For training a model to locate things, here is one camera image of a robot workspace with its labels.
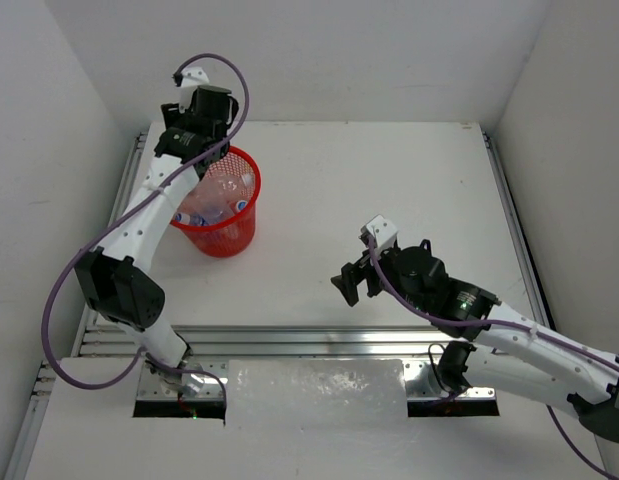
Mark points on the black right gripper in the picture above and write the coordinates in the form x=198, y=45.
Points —
x=352, y=274

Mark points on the clear bottle sideways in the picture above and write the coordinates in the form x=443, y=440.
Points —
x=219, y=209

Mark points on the clear bottle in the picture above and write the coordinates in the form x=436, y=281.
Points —
x=232, y=184

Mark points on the red label red cap bottle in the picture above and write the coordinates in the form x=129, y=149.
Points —
x=199, y=200

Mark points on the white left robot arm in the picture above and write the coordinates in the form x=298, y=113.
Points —
x=114, y=275

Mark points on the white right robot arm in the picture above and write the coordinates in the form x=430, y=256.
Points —
x=492, y=344

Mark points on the red mesh plastic bin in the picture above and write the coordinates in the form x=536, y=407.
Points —
x=230, y=237

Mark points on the aluminium front rail frame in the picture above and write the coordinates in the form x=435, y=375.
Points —
x=212, y=348

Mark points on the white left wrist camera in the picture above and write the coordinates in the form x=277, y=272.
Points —
x=187, y=81

